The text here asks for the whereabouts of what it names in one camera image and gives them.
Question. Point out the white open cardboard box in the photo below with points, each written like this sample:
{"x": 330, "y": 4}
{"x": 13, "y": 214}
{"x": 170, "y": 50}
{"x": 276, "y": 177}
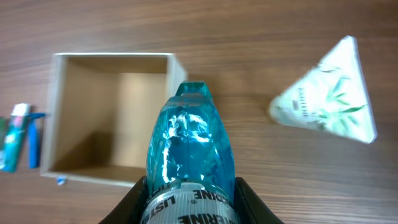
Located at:
{"x": 101, "y": 112}

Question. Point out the blue white toothbrush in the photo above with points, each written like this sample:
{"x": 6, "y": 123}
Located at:
{"x": 61, "y": 180}

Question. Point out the white lotion tube green leaves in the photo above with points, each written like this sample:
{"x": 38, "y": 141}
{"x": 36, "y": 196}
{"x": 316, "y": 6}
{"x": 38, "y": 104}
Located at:
{"x": 331, "y": 97}

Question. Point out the blue disposable razor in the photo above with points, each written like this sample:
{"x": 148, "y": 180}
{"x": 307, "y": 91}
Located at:
{"x": 34, "y": 140}

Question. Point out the teal white toothpaste tube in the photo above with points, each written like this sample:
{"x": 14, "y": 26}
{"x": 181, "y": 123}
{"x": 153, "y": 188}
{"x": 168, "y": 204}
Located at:
{"x": 14, "y": 136}

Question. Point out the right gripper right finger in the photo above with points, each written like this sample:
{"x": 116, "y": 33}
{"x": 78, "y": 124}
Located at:
{"x": 249, "y": 206}

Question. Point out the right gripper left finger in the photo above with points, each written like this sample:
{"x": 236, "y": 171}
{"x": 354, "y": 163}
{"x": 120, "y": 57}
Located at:
{"x": 131, "y": 208}

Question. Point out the blue mouthwash bottle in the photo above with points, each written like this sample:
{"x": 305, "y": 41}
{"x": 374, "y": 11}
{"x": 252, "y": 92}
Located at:
{"x": 190, "y": 166}

